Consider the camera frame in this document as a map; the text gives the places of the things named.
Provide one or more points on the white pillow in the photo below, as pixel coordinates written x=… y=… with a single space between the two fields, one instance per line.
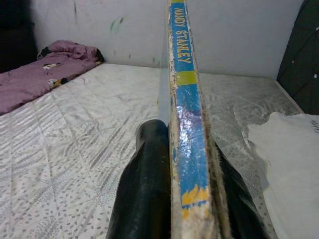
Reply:
x=294 y=174

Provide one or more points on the dark tufted headboard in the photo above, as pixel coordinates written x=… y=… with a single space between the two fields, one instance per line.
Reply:
x=301 y=62

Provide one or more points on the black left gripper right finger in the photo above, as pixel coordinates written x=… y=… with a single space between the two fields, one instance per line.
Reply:
x=244 y=214

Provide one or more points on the purple cartoon print blanket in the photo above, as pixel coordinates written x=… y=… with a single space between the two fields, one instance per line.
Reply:
x=30 y=79

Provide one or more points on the colourful children's book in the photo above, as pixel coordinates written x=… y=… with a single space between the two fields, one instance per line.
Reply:
x=189 y=149

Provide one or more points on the black fabric pile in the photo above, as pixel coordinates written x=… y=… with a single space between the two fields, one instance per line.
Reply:
x=15 y=44

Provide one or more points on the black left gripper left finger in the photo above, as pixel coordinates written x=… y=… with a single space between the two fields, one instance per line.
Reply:
x=142 y=194

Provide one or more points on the white quilted mattress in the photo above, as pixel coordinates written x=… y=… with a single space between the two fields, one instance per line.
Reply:
x=74 y=137

